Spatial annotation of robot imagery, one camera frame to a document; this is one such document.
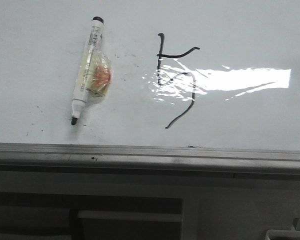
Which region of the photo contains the white taped whiteboard marker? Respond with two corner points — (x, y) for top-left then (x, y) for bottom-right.
(71, 16), (112, 126)

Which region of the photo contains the white tray corner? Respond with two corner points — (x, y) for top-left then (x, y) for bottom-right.
(264, 218), (300, 240)

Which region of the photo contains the dark framed cabinet below board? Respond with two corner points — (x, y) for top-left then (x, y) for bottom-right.
(0, 192), (183, 240)

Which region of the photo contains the white whiteboard with aluminium frame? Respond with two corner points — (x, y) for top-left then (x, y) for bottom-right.
(0, 0), (300, 174)

